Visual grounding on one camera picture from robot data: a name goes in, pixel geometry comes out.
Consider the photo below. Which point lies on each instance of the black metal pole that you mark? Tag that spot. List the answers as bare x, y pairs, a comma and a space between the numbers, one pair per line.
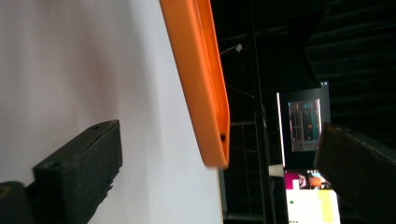
260, 93

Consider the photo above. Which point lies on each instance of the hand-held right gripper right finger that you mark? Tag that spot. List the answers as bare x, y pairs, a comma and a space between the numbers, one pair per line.
361, 174

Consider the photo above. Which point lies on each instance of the dark computer monitor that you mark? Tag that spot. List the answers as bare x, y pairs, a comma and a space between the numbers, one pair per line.
299, 118

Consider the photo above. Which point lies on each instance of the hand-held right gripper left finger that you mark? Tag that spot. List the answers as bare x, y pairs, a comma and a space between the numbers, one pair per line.
81, 168

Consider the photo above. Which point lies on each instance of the orange phone case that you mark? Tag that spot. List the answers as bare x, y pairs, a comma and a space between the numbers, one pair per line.
199, 77

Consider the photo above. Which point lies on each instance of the colourful box with labels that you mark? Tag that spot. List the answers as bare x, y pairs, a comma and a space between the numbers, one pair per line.
308, 205

